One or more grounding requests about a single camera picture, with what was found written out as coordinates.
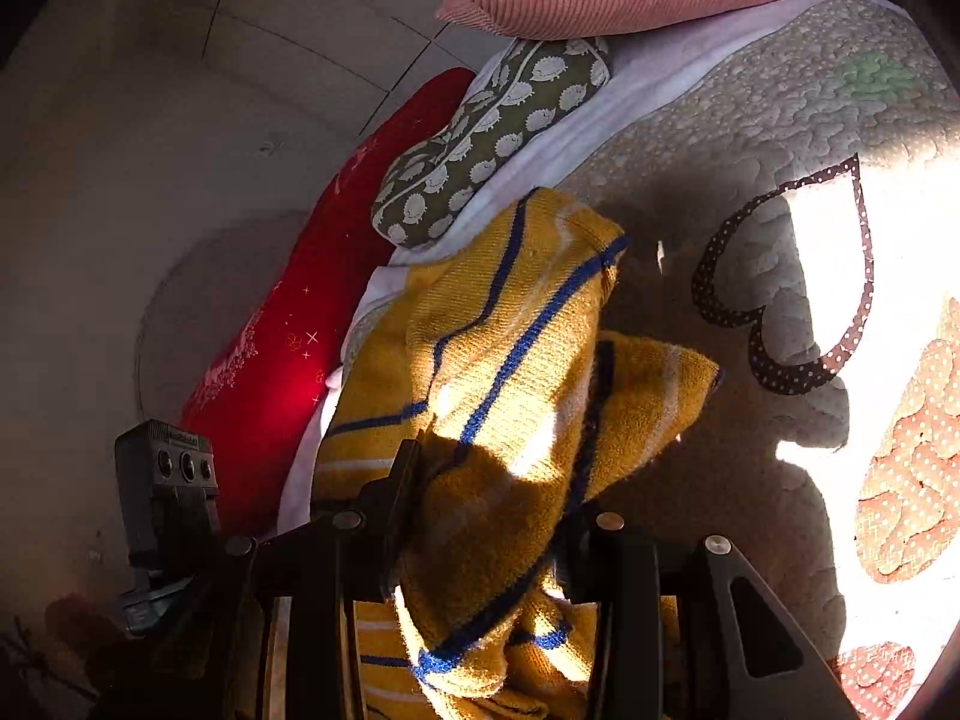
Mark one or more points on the red embroidered pillow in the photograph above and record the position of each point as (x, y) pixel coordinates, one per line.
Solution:
(300, 330)

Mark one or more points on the beige quilted patchwork blanket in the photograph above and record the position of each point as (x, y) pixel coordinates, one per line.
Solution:
(750, 120)

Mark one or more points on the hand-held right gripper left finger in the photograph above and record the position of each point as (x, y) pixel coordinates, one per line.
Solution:
(375, 517)

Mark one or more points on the yellow striped knit sweater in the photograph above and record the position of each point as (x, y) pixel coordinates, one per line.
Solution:
(480, 315)

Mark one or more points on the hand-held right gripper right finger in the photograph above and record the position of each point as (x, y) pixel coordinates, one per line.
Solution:
(622, 570)

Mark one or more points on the olive hedgehog print pillow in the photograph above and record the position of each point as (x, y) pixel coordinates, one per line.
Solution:
(487, 142)

